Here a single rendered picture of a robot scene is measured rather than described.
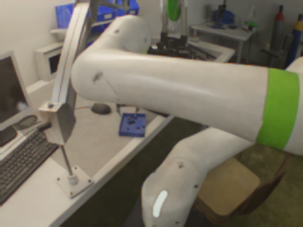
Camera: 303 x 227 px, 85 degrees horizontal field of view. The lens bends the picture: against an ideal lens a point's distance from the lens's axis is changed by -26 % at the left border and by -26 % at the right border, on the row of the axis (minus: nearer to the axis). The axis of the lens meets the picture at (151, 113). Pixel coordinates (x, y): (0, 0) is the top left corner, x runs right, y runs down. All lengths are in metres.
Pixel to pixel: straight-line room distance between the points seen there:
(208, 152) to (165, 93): 0.28
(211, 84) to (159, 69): 0.08
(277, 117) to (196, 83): 0.12
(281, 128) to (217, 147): 0.28
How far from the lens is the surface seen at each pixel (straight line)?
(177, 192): 0.48
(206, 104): 0.28
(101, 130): 0.86
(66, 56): 0.57
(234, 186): 1.10
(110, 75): 0.35
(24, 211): 0.68
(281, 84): 0.28
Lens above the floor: 1.44
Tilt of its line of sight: 33 degrees down
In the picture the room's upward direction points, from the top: 2 degrees clockwise
